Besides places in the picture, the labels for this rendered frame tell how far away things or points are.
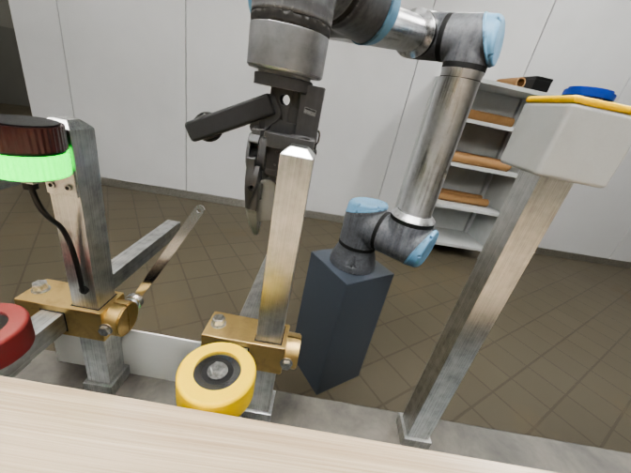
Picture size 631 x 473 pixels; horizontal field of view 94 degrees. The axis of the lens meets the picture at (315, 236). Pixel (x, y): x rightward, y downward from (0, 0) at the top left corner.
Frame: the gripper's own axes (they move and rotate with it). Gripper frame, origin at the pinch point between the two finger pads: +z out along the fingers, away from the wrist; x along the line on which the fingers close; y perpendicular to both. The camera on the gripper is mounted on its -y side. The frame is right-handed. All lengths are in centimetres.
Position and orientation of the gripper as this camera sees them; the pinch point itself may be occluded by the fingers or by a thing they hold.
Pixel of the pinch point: (252, 224)
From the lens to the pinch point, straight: 44.8
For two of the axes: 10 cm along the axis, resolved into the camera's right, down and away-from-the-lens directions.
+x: 0.6, -4.2, 9.1
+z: -1.8, 8.9, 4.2
